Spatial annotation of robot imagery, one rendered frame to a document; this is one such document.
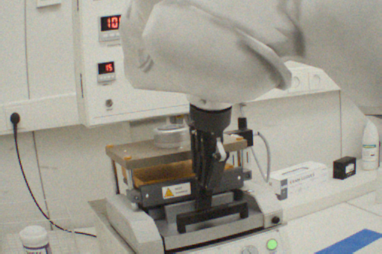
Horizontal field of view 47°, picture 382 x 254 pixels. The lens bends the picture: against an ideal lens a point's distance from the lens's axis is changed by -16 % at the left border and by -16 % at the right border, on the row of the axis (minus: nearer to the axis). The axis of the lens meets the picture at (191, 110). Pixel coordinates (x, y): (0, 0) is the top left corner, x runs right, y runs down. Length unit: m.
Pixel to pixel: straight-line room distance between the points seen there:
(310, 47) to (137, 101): 0.90
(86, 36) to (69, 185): 0.63
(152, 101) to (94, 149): 0.46
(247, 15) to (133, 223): 0.68
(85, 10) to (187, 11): 0.85
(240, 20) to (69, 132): 1.31
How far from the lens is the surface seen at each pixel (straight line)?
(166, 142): 1.08
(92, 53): 1.18
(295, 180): 1.66
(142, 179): 1.04
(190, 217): 0.95
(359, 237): 1.38
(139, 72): 0.75
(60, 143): 1.62
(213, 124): 0.88
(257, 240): 1.03
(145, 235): 0.95
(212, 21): 0.34
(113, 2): 1.20
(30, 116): 1.55
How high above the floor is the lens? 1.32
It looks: 8 degrees down
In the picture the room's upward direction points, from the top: 5 degrees counter-clockwise
